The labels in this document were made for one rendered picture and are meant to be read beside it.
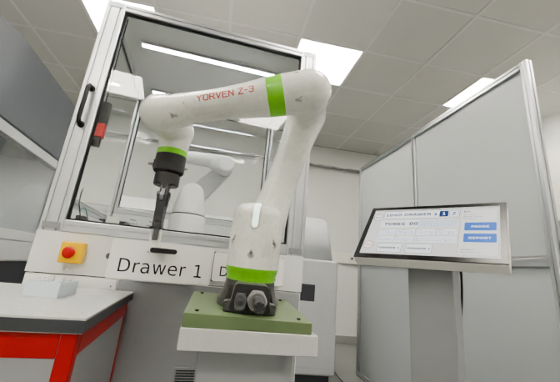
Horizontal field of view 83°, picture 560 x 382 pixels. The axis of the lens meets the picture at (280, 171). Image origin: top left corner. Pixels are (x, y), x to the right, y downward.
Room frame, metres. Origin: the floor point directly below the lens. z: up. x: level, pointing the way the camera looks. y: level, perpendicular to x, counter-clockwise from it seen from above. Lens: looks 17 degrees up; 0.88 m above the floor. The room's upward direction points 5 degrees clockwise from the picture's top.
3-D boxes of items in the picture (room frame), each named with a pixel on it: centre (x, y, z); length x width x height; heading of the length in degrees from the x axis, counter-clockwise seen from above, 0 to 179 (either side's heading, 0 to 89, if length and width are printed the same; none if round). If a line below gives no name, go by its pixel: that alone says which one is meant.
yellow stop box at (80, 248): (1.19, 0.71, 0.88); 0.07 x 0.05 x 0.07; 104
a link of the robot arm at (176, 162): (0.96, 0.35, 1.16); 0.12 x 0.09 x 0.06; 104
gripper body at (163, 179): (0.96, 0.35, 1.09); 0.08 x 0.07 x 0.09; 14
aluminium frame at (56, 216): (1.76, 0.47, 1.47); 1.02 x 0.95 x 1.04; 104
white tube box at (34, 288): (0.96, 0.60, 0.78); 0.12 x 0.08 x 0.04; 10
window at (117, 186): (1.32, 0.36, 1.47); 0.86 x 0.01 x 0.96; 104
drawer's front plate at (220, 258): (1.36, 0.09, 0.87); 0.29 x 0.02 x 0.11; 104
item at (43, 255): (1.77, 0.47, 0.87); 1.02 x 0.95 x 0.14; 104
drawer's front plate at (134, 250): (0.99, 0.32, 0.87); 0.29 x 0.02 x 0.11; 104
